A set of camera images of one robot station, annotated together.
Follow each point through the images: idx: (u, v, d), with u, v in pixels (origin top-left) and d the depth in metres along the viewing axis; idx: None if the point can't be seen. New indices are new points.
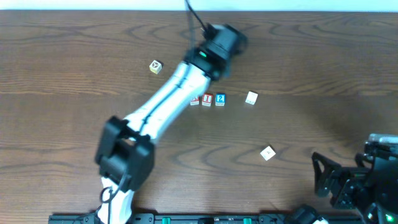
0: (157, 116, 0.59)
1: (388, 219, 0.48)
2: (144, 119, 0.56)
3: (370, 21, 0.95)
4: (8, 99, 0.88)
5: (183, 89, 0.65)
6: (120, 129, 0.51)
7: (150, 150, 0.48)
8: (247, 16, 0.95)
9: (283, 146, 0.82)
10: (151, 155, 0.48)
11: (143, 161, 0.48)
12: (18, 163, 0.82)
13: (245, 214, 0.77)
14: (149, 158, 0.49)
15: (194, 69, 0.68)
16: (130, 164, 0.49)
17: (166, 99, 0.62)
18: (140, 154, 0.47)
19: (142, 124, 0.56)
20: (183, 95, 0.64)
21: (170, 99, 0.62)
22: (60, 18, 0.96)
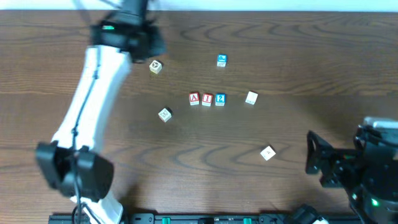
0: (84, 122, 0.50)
1: (374, 204, 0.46)
2: (73, 131, 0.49)
3: (369, 21, 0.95)
4: (9, 99, 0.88)
5: (102, 79, 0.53)
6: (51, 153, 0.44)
7: (93, 159, 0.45)
8: (247, 16, 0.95)
9: (283, 146, 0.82)
10: (97, 162, 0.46)
11: (93, 171, 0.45)
12: (18, 162, 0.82)
13: (245, 214, 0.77)
14: (97, 164, 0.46)
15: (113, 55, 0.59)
16: (85, 177, 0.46)
17: (86, 101, 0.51)
18: (84, 166, 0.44)
19: (73, 135, 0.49)
20: (102, 88, 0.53)
21: (89, 98, 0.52)
22: (60, 18, 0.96)
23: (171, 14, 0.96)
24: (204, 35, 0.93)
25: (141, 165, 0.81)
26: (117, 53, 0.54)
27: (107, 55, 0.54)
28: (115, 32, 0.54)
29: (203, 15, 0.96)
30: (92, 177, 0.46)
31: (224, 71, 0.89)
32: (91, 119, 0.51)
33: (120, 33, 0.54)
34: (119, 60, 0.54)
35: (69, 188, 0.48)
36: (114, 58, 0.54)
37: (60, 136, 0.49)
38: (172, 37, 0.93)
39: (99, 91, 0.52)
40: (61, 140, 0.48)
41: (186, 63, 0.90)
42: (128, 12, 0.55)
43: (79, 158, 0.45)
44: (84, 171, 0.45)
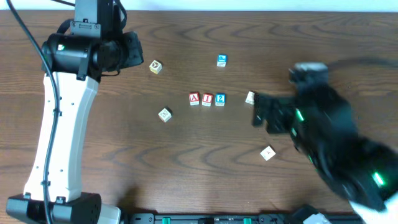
0: (53, 168, 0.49)
1: None
2: (43, 183, 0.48)
3: (370, 21, 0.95)
4: (8, 99, 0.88)
5: (65, 118, 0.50)
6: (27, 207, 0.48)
7: (69, 210, 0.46)
8: (247, 16, 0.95)
9: (283, 146, 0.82)
10: (74, 211, 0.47)
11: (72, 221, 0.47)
12: (18, 163, 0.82)
13: (245, 214, 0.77)
14: (76, 213, 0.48)
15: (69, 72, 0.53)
16: None
17: (51, 144, 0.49)
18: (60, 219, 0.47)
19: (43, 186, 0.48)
20: (66, 126, 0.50)
21: (55, 139, 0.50)
22: (60, 18, 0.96)
23: (171, 13, 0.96)
24: (204, 35, 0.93)
25: (141, 165, 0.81)
26: (78, 81, 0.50)
27: (67, 88, 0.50)
28: (73, 47, 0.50)
29: (203, 15, 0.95)
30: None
31: (224, 71, 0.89)
32: (60, 163, 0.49)
33: (79, 48, 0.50)
34: (81, 91, 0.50)
35: None
36: (74, 87, 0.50)
37: (32, 189, 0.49)
38: (172, 37, 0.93)
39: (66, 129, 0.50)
40: (34, 194, 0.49)
41: (186, 63, 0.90)
42: (84, 21, 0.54)
43: (54, 213, 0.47)
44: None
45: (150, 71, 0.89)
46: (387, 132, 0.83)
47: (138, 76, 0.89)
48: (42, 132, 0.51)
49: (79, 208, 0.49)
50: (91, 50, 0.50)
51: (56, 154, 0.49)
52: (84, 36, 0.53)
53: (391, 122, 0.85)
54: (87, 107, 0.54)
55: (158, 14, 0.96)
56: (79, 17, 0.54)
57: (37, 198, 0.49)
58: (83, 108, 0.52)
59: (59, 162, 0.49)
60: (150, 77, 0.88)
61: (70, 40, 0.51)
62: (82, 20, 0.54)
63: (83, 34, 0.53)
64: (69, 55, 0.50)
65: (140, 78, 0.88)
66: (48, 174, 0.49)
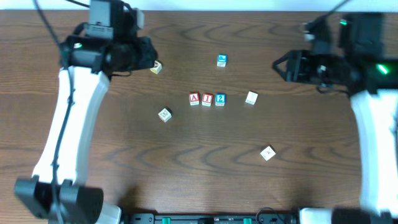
0: (64, 151, 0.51)
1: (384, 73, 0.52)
2: (53, 165, 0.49)
3: None
4: (8, 99, 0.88)
5: (77, 105, 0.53)
6: (32, 191, 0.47)
7: (77, 193, 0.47)
8: (247, 16, 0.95)
9: (282, 146, 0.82)
10: (81, 195, 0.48)
11: (78, 205, 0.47)
12: (18, 163, 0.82)
13: (245, 214, 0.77)
14: (82, 198, 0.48)
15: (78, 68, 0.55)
16: (73, 211, 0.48)
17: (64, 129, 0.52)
18: (69, 202, 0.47)
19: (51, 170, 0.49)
20: (78, 114, 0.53)
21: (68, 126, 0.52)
22: (60, 18, 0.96)
23: (171, 13, 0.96)
24: (204, 35, 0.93)
25: (141, 165, 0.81)
26: (91, 74, 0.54)
27: (81, 78, 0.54)
28: (89, 47, 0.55)
29: (203, 15, 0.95)
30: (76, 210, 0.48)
31: (224, 71, 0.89)
32: (69, 147, 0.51)
33: (94, 48, 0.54)
34: (93, 82, 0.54)
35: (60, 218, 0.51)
36: (88, 79, 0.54)
37: (39, 173, 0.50)
38: (172, 37, 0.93)
39: (78, 115, 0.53)
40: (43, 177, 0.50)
41: (186, 63, 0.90)
42: (97, 24, 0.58)
43: (62, 195, 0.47)
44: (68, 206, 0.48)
45: (150, 71, 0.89)
46: None
47: (138, 76, 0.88)
48: (55, 121, 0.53)
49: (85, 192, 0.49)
50: (106, 49, 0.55)
51: (67, 138, 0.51)
52: (99, 37, 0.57)
53: None
54: (98, 98, 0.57)
55: (158, 14, 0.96)
56: (93, 20, 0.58)
57: (43, 181, 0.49)
58: (94, 101, 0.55)
59: (69, 147, 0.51)
60: (150, 78, 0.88)
61: (87, 41, 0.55)
62: (95, 23, 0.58)
63: (97, 35, 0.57)
64: (84, 53, 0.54)
65: (140, 78, 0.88)
66: (58, 158, 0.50)
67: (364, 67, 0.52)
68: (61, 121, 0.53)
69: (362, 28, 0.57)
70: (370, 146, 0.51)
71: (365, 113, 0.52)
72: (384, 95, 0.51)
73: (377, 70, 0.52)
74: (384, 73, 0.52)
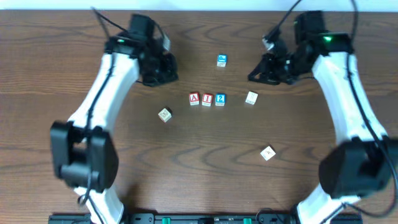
0: (99, 106, 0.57)
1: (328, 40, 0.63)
2: (87, 114, 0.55)
3: (370, 21, 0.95)
4: (8, 99, 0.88)
5: (115, 78, 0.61)
6: (66, 131, 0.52)
7: (106, 137, 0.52)
8: (247, 16, 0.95)
9: (282, 146, 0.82)
10: (108, 142, 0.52)
11: (104, 150, 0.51)
12: (18, 162, 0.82)
13: (245, 214, 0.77)
14: (108, 145, 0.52)
15: (119, 57, 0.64)
16: (97, 157, 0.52)
17: (101, 91, 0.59)
18: (97, 145, 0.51)
19: (86, 117, 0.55)
20: (113, 83, 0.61)
21: (104, 89, 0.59)
22: (60, 18, 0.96)
23: (171, 13, 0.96)
24: (204, 35, 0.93)
25: (140, 164, 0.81)
26: (128, 58, 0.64)
27: (121, 59, 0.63)
28: (129, 44, 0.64)
29: (203, 15, 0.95)
30: (100, 157, 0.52)
31: (224, 71, 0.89)
32: (102, 104, 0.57)
33: (133, 46, 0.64)
34: (130, 66, 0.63)
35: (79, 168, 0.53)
36: (125, 60, 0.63)
37: (75, 117, 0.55)
38: (172, 37, 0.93)
39: (112, 86, 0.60)
40: (76, 120, 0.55)
41: (186, 63, 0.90)
42: (135, 33, 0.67)
43: (92, 138, 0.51)
44: (94, 151, 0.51)
45: None
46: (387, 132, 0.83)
47: None
48: (92, 87, 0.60)
49: (111, 145, 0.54)
50: (141, 50, 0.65)
51: (103, 98, 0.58)
52: (134, 42, 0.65)
53: (392, 122, 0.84)
54: (127, 83, 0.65)
55: (159, 14, 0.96)
56: (133, 28, 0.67)
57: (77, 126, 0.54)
58: (125, 81, 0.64)
59: (102, 105, 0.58)
60: None
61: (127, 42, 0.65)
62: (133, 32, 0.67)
63: (133, 40, 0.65)
64: (124, 50, 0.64)
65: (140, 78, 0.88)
66: (92, 111, 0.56)
67: (313, 40, 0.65)
68: (97, 87, 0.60)
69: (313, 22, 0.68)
70: (335, 95, 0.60)
71: (325, 73, 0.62)
72: (334, 54, 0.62)
73: (323, 40, 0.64)
74: (330, 40, 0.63)
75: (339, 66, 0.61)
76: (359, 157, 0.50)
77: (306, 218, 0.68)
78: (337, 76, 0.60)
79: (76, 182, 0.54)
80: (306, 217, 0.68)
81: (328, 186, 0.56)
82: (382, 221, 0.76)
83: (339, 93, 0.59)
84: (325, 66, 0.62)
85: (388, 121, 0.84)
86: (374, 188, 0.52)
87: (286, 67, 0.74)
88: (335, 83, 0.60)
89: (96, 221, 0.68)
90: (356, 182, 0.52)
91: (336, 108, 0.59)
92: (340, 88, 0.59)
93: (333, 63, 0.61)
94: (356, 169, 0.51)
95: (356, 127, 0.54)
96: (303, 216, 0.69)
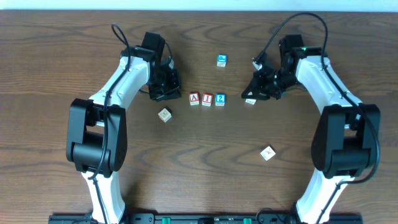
0: (116, 91, 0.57)
1: (305, 50, 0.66)
2: (106, 94, 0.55)
3: (369, 21, 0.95)
4: (8, 99, 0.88)
5: (130, 71, 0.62)
6: (84, 107, 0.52)
7: (123, 114, 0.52)
8: (247, 16, 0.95)
9: (282, 146, 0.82)
10: (124, 119, 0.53)
11: (120, 126, 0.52)
12: (18, 162, 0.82)
13: (245, 214, 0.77)
14: (124, 122, 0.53)
15: (135, 60, 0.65)
16: (112, 133, 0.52)
17: (119, 81, 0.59)
18: (115, 121, 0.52)
19: (106, 98, 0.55)
20: (130, 78, 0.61)
21: (122, 80, 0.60)
22: (60, 18, 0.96)
23: (171, 13, 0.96)
24: (204, 35, 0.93)
25: (140, 164, 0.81)
26: (143, 60, 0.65)
27: (137, 60, 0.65)
28: (144, 52, 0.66)
29: (203, 14, 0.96)
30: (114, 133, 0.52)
31: (224, 71, 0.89)
32: (117, 89, 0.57)
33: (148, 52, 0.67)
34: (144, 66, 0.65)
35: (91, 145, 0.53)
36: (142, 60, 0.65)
37: (95, 96, 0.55)
38: (172, 37, 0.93)
39: (128, 78, 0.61)
40: (96, 99, 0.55)
41: (186, 63, 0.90)
42: (148, 47, 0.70)
43: (111, 114, 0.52)
44: (111, 126, 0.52)
45: None
46: (386, 132, 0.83)
47: None
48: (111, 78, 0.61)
49: (125, 126, 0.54)
50: (152, 58, 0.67)
51: (121, 85, 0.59)
52: (146, 50, 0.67)
53: (392, 122, 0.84)
54: (139, 82, 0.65)
55: (159, 14, 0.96)
56: (147, 42, 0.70)
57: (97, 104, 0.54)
58: (138, 81, 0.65)
59: (119, 90, 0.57)
60: None
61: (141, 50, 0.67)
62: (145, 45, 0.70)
63: (145, 50, 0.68)
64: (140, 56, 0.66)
65: None
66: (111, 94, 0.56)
67: (293, 51, 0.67)
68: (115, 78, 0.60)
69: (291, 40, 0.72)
70: (314, 83, 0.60)
71: (303, 68, 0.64)
72: (310, 57, 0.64)
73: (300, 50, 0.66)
74: (305, 50, 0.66)
75: (314, 61, 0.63)
76: (341, 123, 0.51)
77: (306, 214, 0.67)
78: (313, 68, 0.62)
79: (86, 162, 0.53)
80: (306, 212, 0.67)
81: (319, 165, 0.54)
82: (383, 221, 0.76)
83: (318, 81, 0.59)
84: (303, 65, 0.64)
85: (388, 121, 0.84)
86: (363, 160, 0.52)
87: (275, 82, 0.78)
88: (313, 71, 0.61)
89: (97, 218, 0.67)
90: (345, 153, 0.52)
91: (318, 94, 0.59)
92: (318, 74, 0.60)
93: (310, 62, 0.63)
94: (342, 137, 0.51)
95: (335, 102, 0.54)
96: (302, 213, 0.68)
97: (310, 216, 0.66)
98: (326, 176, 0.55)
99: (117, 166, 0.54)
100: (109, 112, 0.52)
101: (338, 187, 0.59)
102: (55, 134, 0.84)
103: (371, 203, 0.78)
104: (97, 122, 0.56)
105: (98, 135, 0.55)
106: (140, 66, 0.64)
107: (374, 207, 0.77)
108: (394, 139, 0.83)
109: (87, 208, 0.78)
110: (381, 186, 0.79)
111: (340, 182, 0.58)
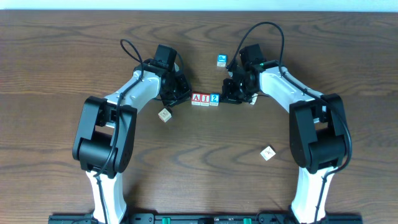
0: (129, 96, 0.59)
1: (261, 65, 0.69)
2: (120, 96, 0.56)
3: (369, 21, 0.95)
4: (8, 99, 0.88)
5: (143, 82, 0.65)
6: (97, 106, 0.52)
7: (134, 116, 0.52)
8: (247, 16, 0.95)
9: (282, 146, 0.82)
10: (134, 121, 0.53)
11: (130, 127, 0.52)
12: (18, 162, 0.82)
13: (245, 214, 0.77)
14: (134, 124, 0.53)
15: (149, 74, 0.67)
16: (121, 133, 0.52)
17: (132, 89, 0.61)
18: (126, 122, 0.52)
19: (119, 99, 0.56)
20: (143, 88, 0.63)
21: (135, 89, 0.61)
22: (60, 18, 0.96)
23: (171, 13, 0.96)
24: (204, 35, 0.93)
25: (140, 164, 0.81)
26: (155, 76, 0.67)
27: (150, 73, 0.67)
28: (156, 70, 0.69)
29: (202, 14, 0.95)
30: (122, 134, 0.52)
31: (224, 72, 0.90)
32: (129, 95, 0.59)
33: (159, 70, 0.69)
34: (156, 79, 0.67)
35: (99, 145, 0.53)
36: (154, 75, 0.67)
37: (109, 96, 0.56)
38: (172, 37, 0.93)
39: (140, 87, 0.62)
40: (110, 99, 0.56)
41: (186, 63, 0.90)
42: (159, 62, 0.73)
43: (124, 114, 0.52)
44: (120, 127, 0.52)
45: None
46: (386, 131, 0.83)
47: None
48: (124, 85, 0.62)
49: (134, 128, 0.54)
50: (163, 76, 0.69)
51: (133, 92, 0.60)
52: (156, 68, 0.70)
53: (392, 122, 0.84)
54: (149, 94, 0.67)
55: (159, 14, 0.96)
56: (158, 57, 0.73)
57: (111, 102, 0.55)
58: (148, 97, 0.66)
59: (132, 96, 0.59)
60: None
61: (153, 67, 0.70)
62: (158, 60, 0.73)
63: (155, 68, 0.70)
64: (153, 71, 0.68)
65: None
66: (124, 98, 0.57)
67: (254, 68, 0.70)
68: (129, 86, 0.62)
69: (252, 54, 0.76)
70: (279, 91, 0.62)
71: (265, 80, 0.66)
72: (270, 68, 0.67)
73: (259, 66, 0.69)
74: (263, 65, 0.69)
75: (272, 71, 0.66)
76: (308, 117, 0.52)
77: (301, 213, 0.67)
78: (274, 77, 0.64)
79: (92, 162, 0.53)
80: (301, 211, 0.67)
81: (301, 162, 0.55)
82: (382, 221, 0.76)
83: (279, 87, 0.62)
84: (264, 78, 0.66)
85: (389, 121, 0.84)
86: (339, 150, 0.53)
87: (241, 89, 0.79)
88: (275, 81, 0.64)
89: (98, 217, 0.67)
90: (322, 145, 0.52)
91: (285, 101, 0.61)
92: (280, 83, 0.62)
93: (270, 74, 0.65)
94: (313, 129, 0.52)
95: (298, 99, 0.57)
96: (298, 213, 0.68)
97: (306, 215, 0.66)
98: (311, 172, 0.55)
99: (121, 168, 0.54)
100: (120, 112, 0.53)
101: (325, 180, 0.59)
102: (55, 135, 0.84)
103: (370, 203, 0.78)
104: (107, 124, 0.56)
105: (107, 136, 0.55)
106: (152, 79, 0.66)
107: (374, 208, 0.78)
108: (394, 140, 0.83)
109: (87, 208, 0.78)
110: (381, 186, 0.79)
111: (326, 174, 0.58)
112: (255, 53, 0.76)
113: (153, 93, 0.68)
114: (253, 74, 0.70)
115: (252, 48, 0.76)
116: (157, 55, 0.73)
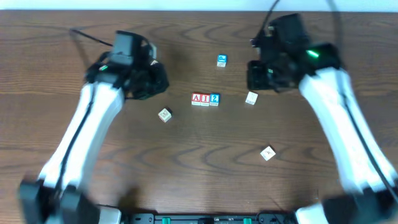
0: (74, 155, 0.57)
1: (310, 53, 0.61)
2: (62, 164, 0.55)
3: (369, 21, 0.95)
4: (9, 99, 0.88)
5: (94, 113, 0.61)
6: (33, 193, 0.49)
7: (76, 200, 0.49)
8: (248, 15, 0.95)
9: (282, 146, 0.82)
10: (79, 201, 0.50)
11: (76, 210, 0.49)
12: (18, 162, 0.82)
13: (245, 214, 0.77)
14: (80, 203, 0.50)
15: (101, 86, 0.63)
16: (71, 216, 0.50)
17: (78, 137, 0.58)
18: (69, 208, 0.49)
19: (60, 169, 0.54)
20: (92, 127, 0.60)
21: (82, 135, 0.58)
22: (60, 18, 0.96)
23: (171, 13, 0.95)
24: (204, 35, 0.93)
25: (140, 164, 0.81)
26: (107, 97, 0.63)
27: (102, 96, 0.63)
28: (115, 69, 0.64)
29: (202, 14, 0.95)
30: (73, 219, 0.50)
31: (224, 72, 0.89)
32: (78, 158, 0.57)
33: (119, 69, 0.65)
34: (112, 98, 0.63)
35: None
36: (106, 100, 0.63)
37: (47, 173, 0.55)
38: (171, 37, 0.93)
39: (87, 128, 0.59)
40: (47, 177, 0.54)
41: (186, 64, 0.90)
42: (120, 55, 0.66)
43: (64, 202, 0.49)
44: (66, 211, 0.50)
45: None
46: (386, 131, 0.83)
47: None
48: (69, 133, 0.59)
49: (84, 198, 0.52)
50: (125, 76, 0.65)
51: (79, 142, 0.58)
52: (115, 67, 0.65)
53: (392, 122, 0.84)
54: (106, 119, 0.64)
55: (159, 14, 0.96)
56: (117, 50, 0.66)
57: (51, 184, 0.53)
58: (104, 124, 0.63)
59: (78, 152, 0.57)
60: None
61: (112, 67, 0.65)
62: (117, 53, 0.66)
63: (115, 66, 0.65)
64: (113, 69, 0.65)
65: None
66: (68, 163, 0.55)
67: (298, 57, 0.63)
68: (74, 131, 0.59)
69: (291, 32, 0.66)
70: (334, 130, 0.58)
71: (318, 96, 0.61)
72: (323, 74, 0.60)
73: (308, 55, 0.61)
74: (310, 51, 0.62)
75: (334, 87, 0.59)
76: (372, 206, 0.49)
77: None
78: (334, 106, 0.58)
79: None
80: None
81: (339, 219, 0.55)
82: None
83: (336, 127, 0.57)
84: (315, 85, 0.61)
85: (389, 121, 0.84)
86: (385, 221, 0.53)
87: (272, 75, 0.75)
88: (332, 114, 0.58)
89: None
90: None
91: (338, 146, 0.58)
92: (339, 118, 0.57)
93: (329, 91, 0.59)
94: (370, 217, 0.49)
95: (360, 166, 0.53)
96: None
97: None
98: None
99: None
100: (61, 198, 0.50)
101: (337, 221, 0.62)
102: (55, 135, 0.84)
103: None
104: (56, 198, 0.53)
105: None
106: (106, 96, 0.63)
107: None
108: (394, 140, 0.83)
109: None
110: None
111: None
112: (293, 29, 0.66)
113: (109, 119, 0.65)
114: (296, 63, 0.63)
115: (292, 25, 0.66)
116: (117, 46, 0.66)
